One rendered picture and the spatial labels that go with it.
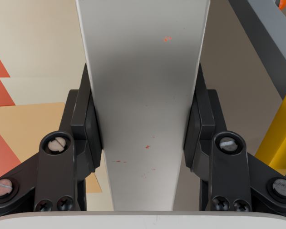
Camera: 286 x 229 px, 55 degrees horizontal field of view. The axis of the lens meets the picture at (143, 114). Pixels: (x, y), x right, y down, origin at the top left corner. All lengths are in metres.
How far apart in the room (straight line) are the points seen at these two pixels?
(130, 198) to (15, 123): 0.08
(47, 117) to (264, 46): 0.32
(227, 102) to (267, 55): 1.24
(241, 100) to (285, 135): 1.38
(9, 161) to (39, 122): 0.05
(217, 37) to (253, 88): 0.41
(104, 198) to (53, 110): 0.11
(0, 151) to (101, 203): 0.10
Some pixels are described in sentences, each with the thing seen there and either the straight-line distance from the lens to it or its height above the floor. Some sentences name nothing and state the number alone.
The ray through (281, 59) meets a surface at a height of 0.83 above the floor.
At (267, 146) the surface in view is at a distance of 0.30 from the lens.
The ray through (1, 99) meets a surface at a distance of 0.17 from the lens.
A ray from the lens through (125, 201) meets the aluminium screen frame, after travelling 0.17.
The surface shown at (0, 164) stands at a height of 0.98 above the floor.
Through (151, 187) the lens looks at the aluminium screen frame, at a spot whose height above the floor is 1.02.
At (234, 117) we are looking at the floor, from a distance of 1.74.
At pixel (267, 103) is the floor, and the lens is 1.73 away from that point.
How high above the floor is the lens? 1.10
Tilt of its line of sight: 43 degrees down
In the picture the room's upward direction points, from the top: 177 degrees clockwise
